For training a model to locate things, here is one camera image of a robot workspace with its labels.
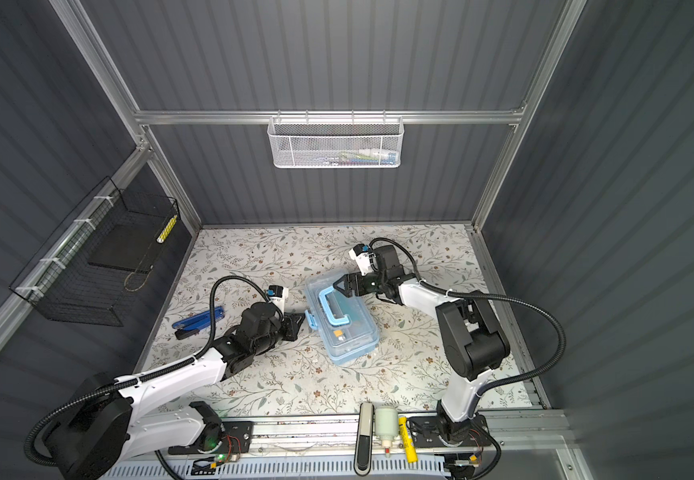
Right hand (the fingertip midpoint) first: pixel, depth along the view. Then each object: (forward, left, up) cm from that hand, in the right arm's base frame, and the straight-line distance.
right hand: (347, 286), depth 91 cm
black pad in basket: (-1, +57, +20) cm, 60 cm away
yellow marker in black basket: (+6, +49, +20) cm, 53 cm away
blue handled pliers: (-10, +49, -7) cm, 50 cm away
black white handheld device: (-43, -4, -6) cm, 44 cm away
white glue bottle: (-37, -10, -3) cm, 39 cm away
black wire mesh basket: (-15, +61, +25) cm, 68 cm away
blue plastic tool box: (-14, 0, +2) cm, 14 cm away
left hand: (-11, +12, +1) cm, 16 cm away
